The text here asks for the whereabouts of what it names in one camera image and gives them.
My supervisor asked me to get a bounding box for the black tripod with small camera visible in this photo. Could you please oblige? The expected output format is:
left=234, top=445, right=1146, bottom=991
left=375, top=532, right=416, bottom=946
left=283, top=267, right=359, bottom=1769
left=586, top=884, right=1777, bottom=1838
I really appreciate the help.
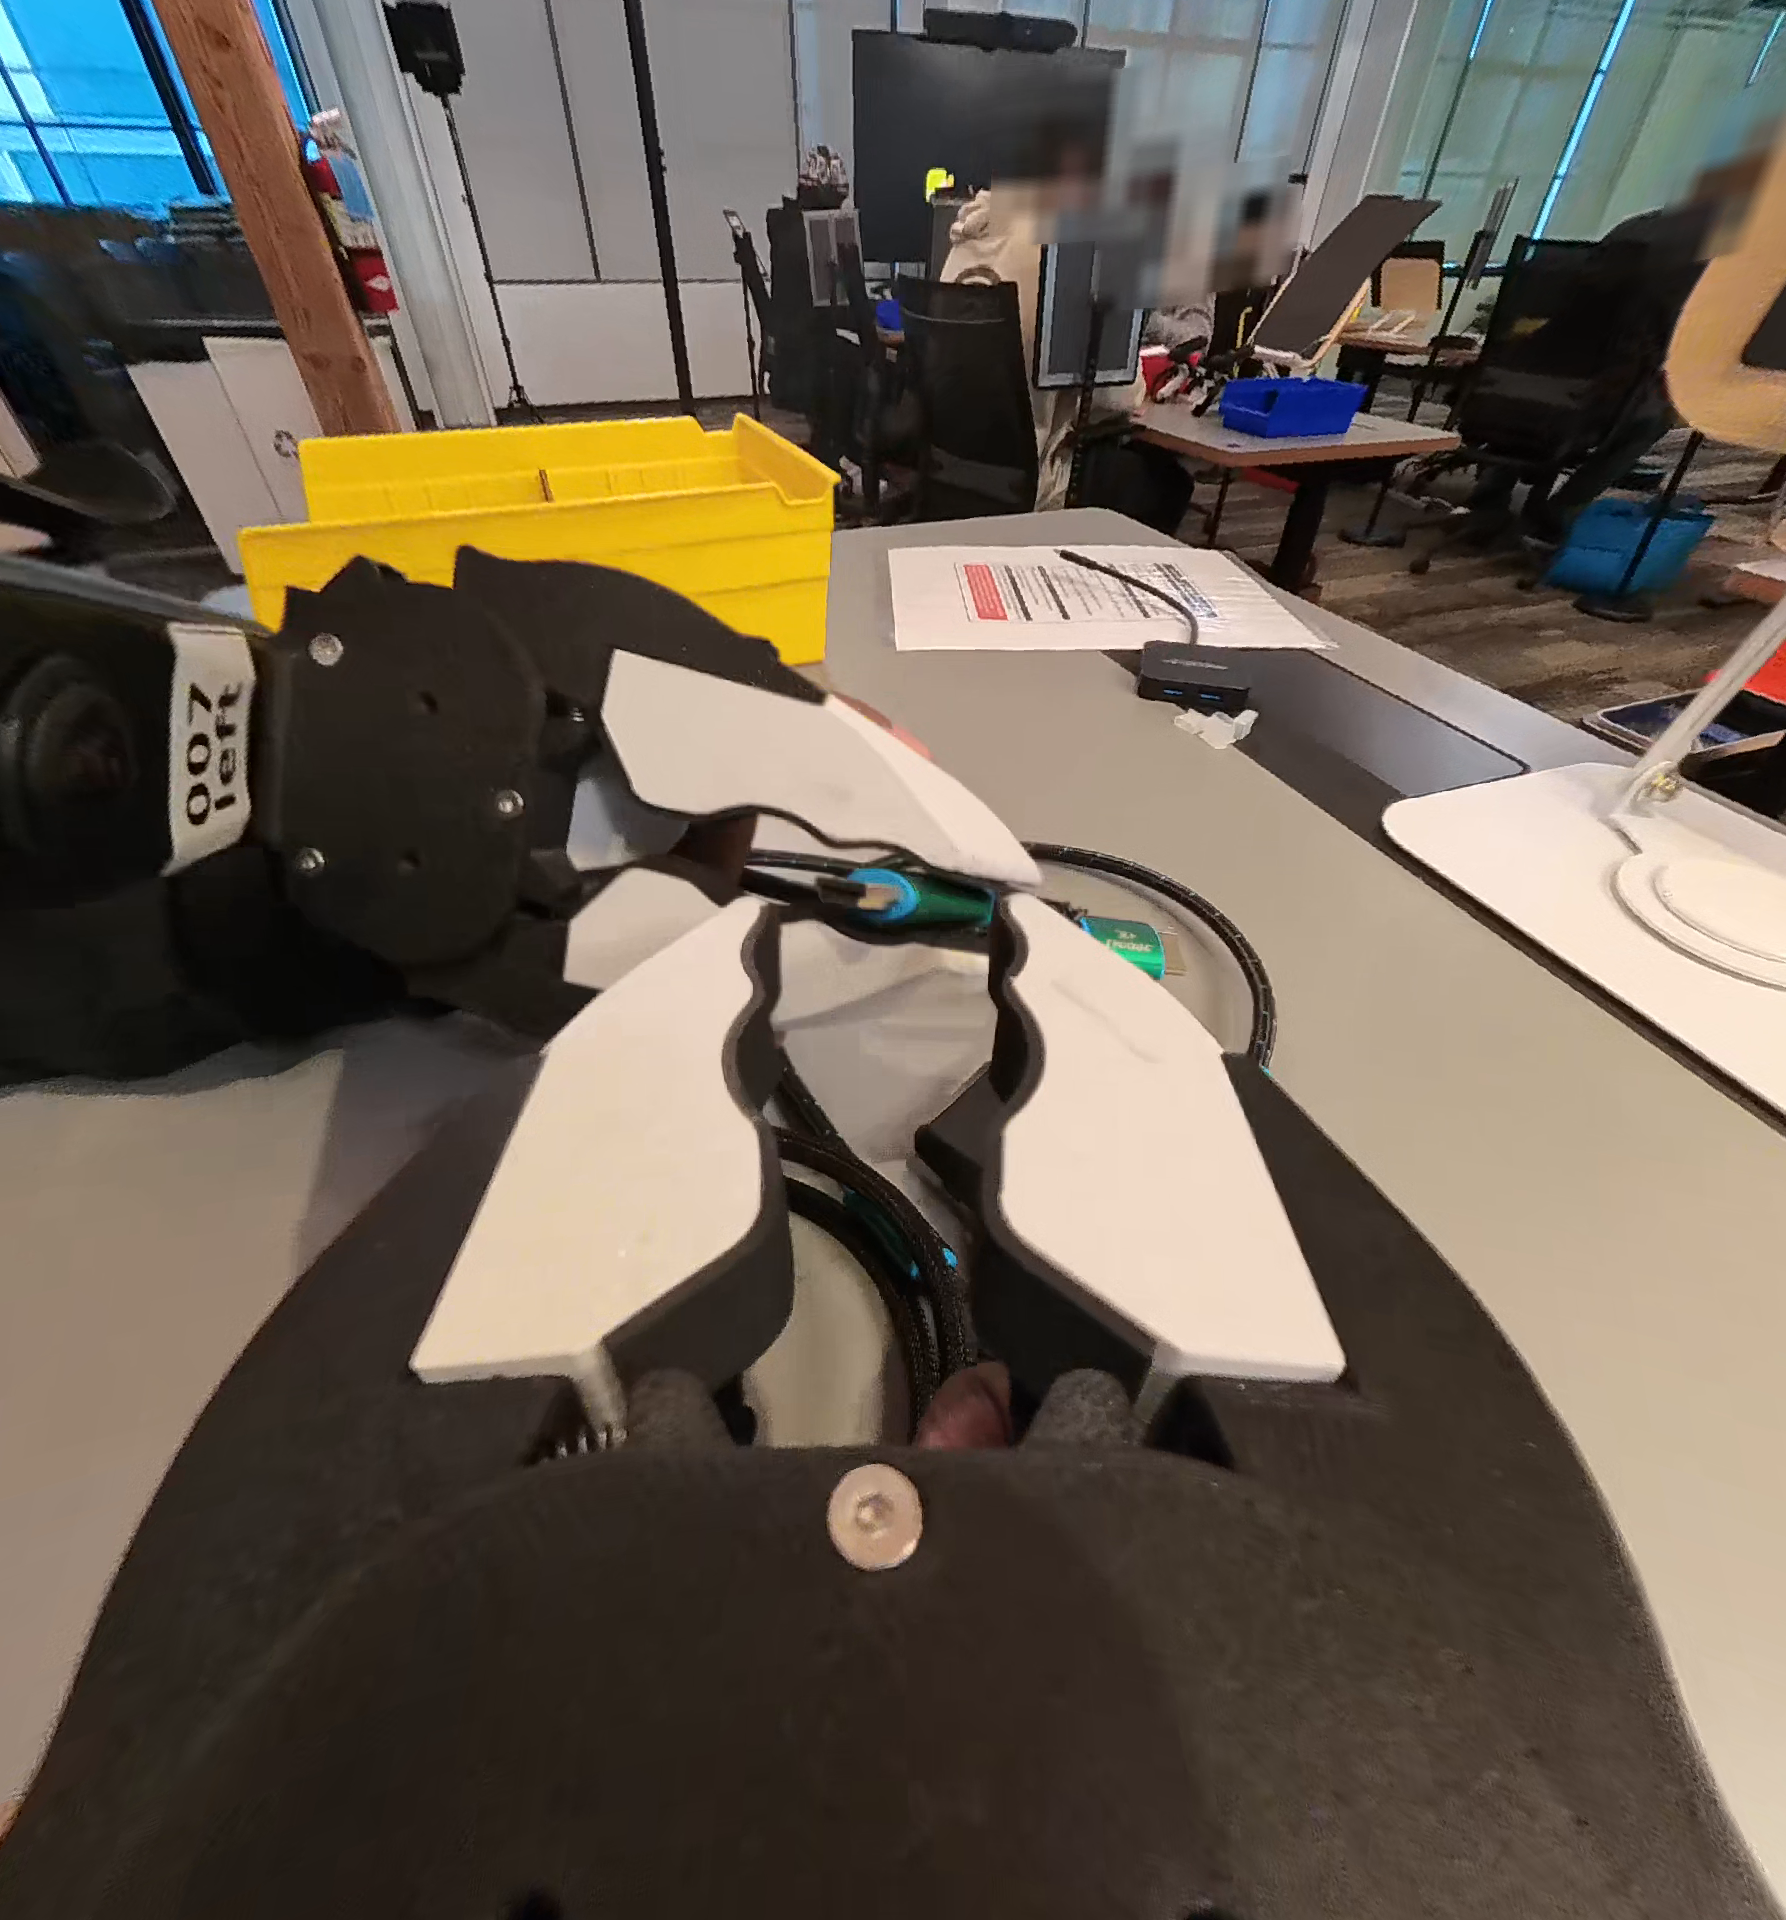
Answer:
left=383, top=0, right=542, bottom=425

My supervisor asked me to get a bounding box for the red fire extinguisher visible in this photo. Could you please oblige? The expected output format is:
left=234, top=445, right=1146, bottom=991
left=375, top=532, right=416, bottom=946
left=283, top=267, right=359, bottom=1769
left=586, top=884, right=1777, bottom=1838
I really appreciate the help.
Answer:
left=305, top=110, right=397, bottom=317

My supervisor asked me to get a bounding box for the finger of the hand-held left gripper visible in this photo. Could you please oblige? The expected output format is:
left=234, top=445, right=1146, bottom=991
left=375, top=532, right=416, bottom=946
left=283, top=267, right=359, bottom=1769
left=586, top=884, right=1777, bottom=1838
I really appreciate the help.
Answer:
left=596, top=648, right=1047, bottom=887
left=558, top=861, right=776, bottom=995

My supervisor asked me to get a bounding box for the white recycling bin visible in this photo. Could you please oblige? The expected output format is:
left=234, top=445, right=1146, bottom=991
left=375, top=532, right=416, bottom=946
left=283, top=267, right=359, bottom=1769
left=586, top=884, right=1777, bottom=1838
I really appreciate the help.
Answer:
left=128, top=334, right=387, bottom=576

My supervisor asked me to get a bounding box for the yellow plastic bin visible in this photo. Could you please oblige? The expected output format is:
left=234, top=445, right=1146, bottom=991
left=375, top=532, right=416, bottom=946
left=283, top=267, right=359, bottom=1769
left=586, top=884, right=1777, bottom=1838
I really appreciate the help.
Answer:
left=239, top=414, right=841, bottom=668

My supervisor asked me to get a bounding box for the blue plastic bin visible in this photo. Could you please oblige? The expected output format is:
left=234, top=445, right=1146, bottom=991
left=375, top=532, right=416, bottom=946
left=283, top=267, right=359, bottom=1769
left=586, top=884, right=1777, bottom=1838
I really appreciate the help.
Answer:
left=1222, top=375, right=1372, bottom=439

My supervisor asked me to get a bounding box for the black usb hub cable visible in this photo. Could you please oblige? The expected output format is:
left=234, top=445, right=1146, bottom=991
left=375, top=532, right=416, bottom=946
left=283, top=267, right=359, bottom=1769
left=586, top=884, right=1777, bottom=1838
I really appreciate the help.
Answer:
left=1055, top=546, right=1199, bottom=650

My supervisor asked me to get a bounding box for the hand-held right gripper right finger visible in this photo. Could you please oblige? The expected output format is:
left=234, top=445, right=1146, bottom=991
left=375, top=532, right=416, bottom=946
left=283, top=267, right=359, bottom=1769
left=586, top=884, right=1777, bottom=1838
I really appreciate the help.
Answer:
left=915, top=896, right=1349, bottom=1428

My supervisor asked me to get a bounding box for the wooden pillar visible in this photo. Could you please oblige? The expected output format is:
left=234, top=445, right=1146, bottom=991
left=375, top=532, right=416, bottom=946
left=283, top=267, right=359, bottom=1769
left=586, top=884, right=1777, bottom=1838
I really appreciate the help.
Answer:
left=155, top=0, right=404, bottom=437

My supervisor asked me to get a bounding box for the black office chair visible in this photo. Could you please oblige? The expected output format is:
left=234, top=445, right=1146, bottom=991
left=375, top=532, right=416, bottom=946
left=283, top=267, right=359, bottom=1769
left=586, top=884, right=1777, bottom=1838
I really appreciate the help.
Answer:
left=891, top=273, right=1042, bottom=519
left=1450, top=232, right=1729, bottom=579

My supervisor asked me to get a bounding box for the black easel board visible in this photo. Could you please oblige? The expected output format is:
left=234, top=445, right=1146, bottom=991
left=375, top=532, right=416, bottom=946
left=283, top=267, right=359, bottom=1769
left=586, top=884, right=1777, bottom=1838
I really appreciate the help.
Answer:
left=1254, top=193, right=1443, bottom=363

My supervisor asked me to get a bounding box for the green plug braided hdmi cable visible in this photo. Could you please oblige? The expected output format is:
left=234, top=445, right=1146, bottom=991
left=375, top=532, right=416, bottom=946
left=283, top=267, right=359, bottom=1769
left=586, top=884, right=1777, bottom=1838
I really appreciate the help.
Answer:
left=743, top=842, right=1276, bottom=1405

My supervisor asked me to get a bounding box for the person's left hand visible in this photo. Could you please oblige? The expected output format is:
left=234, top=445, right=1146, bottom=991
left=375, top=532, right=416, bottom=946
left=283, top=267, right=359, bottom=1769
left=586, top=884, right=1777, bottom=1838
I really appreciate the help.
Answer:
left=830, top=694, right=937, bottom=759

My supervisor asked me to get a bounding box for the printed paper sheet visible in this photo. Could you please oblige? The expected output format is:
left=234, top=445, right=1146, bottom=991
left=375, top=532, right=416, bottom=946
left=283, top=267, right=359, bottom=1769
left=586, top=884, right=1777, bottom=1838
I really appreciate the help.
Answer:
left=888, top=545, right=1337, bottom=654

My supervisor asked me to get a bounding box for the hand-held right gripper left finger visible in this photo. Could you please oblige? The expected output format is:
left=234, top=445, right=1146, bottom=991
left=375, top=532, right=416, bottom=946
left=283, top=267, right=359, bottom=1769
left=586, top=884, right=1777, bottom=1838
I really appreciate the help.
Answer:
left=410, top=897, right=797, bottom=1446

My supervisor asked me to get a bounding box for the background wooden desk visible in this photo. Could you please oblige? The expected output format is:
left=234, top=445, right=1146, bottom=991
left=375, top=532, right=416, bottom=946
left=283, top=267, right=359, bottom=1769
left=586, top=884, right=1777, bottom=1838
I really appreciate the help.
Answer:
left=1132, top=406, right=1463, bottom=592

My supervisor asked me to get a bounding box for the large black monitor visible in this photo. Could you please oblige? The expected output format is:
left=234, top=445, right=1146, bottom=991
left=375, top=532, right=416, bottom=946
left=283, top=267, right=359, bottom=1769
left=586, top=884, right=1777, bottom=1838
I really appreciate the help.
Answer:
left=849, top=26, right=1123, bottom=267

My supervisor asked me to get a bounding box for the white stand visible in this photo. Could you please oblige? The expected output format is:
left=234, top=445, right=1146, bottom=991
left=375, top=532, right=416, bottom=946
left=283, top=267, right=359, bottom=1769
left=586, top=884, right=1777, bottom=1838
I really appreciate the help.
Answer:
left=1384, top=523, right=1786, bottom=1162

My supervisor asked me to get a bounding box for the blue tub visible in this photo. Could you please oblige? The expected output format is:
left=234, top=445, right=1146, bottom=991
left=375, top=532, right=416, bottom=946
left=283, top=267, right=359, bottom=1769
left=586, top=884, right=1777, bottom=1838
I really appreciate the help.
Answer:
left=1543, top=494, right=1721, bottom=595

